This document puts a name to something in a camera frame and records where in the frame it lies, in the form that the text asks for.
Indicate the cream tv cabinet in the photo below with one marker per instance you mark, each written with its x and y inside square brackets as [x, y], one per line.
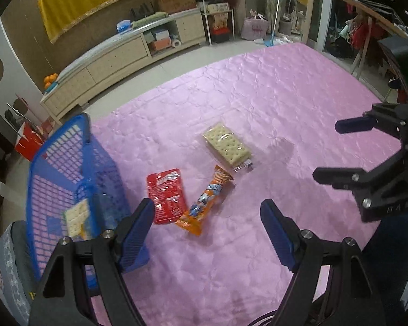
[115, 57]

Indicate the pink bag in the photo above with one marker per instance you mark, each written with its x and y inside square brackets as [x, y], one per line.
[255, 29]

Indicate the plate of oranges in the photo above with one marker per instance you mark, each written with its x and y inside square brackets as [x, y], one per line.
[50, 81]

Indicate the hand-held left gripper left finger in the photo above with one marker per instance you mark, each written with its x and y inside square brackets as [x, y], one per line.
[136, 234]

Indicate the green folded cloth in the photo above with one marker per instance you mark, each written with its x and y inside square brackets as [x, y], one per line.
[149, 19]

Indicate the yellow fringed wall cloth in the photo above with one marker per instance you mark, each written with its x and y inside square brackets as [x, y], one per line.
[88, 0]

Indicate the red gift bag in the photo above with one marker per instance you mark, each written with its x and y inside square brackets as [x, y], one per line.
[29, 142]

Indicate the pink quilted bedspread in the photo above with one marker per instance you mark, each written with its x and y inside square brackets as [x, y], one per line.
[258, 91]

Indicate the blue mop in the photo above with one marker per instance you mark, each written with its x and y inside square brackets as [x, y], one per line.
[272, 39]

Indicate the white metal rack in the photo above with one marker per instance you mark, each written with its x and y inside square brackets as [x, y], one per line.
[214, 10]

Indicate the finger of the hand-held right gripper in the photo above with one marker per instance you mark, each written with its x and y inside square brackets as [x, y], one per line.
[338, 176]
[355, 124]

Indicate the cracker packet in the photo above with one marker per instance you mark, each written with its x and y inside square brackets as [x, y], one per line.
[227, 146]
[75, 214]

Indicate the grey stool with lace cover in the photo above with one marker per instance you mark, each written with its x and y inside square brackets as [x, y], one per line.
[10, 265]

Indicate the red snack packet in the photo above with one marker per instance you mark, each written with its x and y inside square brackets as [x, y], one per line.
[166, 197]

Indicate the orange tube snack packet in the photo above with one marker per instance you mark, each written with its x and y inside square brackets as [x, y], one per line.
[204, 203]

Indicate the blue plastic basket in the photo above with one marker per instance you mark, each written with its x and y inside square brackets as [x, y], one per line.
[54, 163]

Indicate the blue plastic container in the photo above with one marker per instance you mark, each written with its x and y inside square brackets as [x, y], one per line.
[124, 27]

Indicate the cardboard box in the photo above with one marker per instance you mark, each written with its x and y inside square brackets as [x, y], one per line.
[175, 1]

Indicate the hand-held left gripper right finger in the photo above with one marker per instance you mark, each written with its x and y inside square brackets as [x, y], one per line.
[278, 234]

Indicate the wooden clothes rack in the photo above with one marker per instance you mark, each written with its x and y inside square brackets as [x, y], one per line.
[367, 17]

